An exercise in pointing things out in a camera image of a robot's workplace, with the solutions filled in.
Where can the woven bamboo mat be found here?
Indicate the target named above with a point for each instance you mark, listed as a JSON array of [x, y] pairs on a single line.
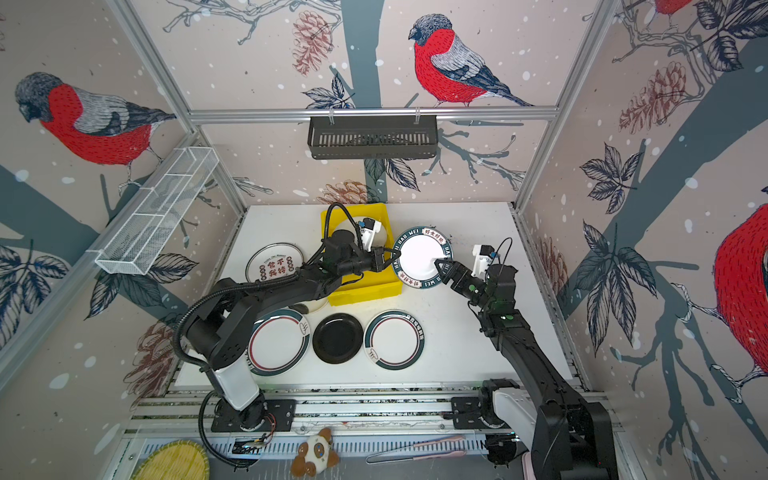
[[178, 460]]

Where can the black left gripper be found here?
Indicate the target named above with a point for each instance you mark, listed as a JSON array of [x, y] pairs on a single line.
[[377, 257]]

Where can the plush panda toy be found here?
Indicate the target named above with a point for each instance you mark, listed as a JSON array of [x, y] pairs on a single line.
[[315, 455]]

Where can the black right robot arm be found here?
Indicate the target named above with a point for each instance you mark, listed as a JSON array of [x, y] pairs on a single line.
[[572, 438]]

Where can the aluminium frame corner post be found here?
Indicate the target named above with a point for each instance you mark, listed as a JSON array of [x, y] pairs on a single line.
[[599, 24], [128, 19]]

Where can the yellow plastic bin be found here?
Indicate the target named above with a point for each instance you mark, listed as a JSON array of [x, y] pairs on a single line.
[[372, 286]]

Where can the aluminium frame horizontal bar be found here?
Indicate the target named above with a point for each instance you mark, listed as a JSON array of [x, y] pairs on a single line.
[[492, 113]]

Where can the white plate green lettered rim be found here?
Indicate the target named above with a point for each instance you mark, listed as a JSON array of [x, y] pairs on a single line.
[[419, 248]]

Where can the white plate red Chinese characters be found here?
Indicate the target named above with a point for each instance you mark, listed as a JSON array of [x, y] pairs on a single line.
[[276, 260]]

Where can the white wire mesh shelf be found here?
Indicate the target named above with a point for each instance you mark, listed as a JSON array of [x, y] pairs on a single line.
[[141, 238]]

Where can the black hanging wire basket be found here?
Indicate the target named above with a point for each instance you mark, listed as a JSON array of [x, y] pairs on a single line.
[[373, 137]]

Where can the black round plate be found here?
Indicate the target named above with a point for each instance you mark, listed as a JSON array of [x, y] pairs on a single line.
[[337, 338]]

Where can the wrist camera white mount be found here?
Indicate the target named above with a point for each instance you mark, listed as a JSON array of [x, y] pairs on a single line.
[[369, 229], [482, 258]]

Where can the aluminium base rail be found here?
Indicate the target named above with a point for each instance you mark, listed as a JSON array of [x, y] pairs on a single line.
[[362, 421]]

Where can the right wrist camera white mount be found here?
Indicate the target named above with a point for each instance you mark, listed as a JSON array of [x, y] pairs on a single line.
[[482, 258]]

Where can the aluminium frame corner post left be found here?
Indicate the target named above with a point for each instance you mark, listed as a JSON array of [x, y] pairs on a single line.
[[128, 19]]

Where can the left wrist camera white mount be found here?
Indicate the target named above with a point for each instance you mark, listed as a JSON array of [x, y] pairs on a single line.
[[369, 229]]

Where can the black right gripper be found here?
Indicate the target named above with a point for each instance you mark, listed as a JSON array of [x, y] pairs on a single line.
[[457, 270]]

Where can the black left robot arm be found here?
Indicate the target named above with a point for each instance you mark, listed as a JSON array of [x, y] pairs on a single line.
[[214, 333]]

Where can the pink chopsticks tongs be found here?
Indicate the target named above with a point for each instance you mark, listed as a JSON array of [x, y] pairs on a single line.
[[447, 447]]

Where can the aluminium frame corner post right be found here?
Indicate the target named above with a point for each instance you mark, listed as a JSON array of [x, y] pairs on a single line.
[[599, 24]]

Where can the large cream plate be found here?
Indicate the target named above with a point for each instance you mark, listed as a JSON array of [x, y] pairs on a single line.
[[381, 239]]

